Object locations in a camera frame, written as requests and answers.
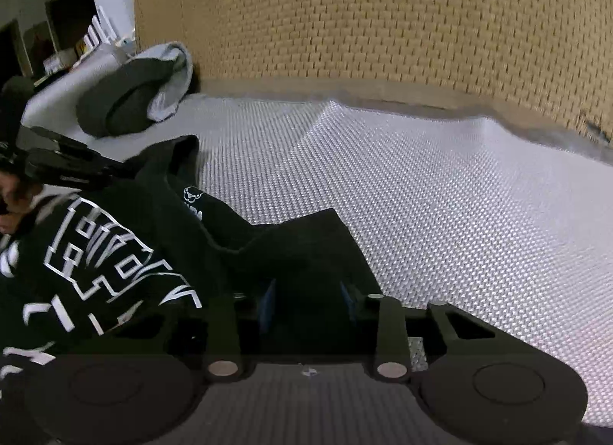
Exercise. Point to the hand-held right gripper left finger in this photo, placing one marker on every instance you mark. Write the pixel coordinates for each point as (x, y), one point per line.
(268, 305)

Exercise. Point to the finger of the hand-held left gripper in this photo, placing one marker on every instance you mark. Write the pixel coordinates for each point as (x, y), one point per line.
(72, 146)

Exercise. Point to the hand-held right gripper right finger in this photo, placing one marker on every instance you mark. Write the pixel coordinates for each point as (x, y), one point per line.
(347, 302)

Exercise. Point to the black white-print t-shirt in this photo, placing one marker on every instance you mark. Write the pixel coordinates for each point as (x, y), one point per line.
(143, 215)

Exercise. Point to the person's left hand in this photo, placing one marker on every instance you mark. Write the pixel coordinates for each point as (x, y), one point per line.
(14, 198)

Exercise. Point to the dark grey folded garment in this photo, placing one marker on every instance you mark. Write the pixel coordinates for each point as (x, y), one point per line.
(124, 100)

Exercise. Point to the white router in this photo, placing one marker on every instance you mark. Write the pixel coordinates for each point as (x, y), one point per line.
(103, 33)

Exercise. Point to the dark wooden door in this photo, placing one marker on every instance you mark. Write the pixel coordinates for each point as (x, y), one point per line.
(72, 19)

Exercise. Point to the woven rattan mattress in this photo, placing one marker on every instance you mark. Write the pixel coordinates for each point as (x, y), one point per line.
(359, 19)

